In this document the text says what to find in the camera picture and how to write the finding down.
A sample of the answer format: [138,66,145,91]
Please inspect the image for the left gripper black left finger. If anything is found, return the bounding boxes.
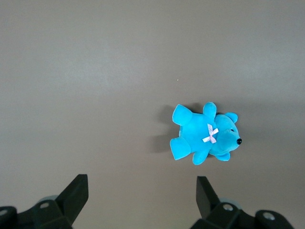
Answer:
[0,174,90,229]

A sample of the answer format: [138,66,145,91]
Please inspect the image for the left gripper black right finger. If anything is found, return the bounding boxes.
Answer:
[190,176,295,229]

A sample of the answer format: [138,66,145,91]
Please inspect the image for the blue teddy bear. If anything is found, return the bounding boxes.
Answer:
[169,101,243,167]

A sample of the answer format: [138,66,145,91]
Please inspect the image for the brown table cloth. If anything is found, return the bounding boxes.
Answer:
[0,0,305,229]

